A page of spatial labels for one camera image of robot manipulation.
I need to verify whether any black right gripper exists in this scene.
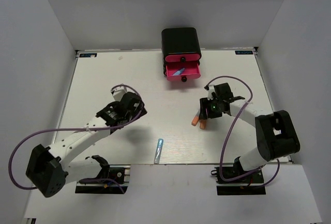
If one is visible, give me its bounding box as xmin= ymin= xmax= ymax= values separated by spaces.
xmin=199 ymin=96 xmax=223 ymax=120

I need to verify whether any orange correction tape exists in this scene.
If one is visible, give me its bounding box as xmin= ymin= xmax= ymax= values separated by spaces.
xmin=200 ymin=120 xmax=206 ymax=129

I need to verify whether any pink drawer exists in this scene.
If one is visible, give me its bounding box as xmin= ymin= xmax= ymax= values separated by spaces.
xmin=165 ymin=61 xmax=201 ymax=82
xmin=164 ymin=53 xmax=201 ymax=63

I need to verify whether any light blue correction tape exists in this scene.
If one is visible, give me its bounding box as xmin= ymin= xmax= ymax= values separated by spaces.
xmin=173 ymin=68 xmax=185 ymax=76

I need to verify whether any pink top drawer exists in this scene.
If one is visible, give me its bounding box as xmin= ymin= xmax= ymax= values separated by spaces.
xmin=164 ymin=53 xmax=201 ymax=63

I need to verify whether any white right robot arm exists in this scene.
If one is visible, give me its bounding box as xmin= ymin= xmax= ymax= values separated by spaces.
xmin=199 ymin=83 xmax=300 ymax=182

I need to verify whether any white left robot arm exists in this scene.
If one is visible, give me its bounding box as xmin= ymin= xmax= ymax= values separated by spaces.
xmin=26 ymin=92 xmax=147 ymax=198

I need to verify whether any orange utility knife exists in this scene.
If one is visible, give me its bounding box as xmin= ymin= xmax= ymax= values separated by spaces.
xmin=191 ymin=110 xmax=200 ymax=126

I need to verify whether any light blue utility knife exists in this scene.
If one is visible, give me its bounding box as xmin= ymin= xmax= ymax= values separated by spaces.
xmin=154 ymin=139 xmax=164 ymax=164

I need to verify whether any black drawer cabinet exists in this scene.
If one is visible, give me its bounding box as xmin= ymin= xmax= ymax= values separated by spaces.
xmin=161 ymin=27 xmax=202 ymax=77

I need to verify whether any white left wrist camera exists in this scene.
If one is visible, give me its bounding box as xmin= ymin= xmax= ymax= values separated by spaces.
xmin=111 ymin=87 xmax=127 ymax=101

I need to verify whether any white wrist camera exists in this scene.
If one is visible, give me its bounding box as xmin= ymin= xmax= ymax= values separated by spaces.
xmin=111 ymin=87 xmax=127 ymax=101
xmin=205 ymin=85 xmax=216 ymax=100

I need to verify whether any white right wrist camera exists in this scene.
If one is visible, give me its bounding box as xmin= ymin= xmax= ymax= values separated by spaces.
xmin=205 ymin=85 xmax=216 ymax=100

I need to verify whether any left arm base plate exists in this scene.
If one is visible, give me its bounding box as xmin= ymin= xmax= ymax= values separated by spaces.
xmin=75 ymin=165 xmax=130 ymax=195

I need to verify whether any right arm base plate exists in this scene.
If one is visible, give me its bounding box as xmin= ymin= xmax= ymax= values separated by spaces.
xmin=210 ymin=167 xmax=266 ymax=196

